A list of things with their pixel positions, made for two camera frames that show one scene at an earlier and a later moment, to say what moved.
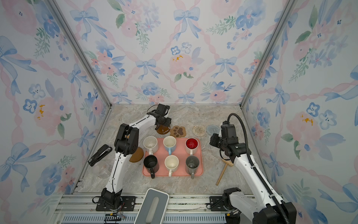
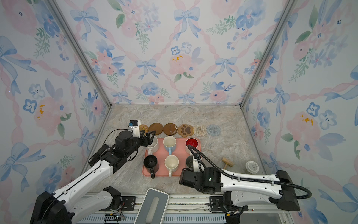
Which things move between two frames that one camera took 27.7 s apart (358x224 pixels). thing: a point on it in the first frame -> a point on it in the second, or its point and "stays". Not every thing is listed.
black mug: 151,163 stays
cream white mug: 171,163 stays
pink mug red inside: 191,145 stays
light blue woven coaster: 211,129 stays
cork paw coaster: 178,131 -> 185,130
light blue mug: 169,143 stays
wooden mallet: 230,163 stays
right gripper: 213,140 -> 189,170
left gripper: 168,122 -> 149,141
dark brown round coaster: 163,129 -> 170,129
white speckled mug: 151,144 stays
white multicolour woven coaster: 199,130 stays
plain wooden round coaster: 137,156 -> 156,127
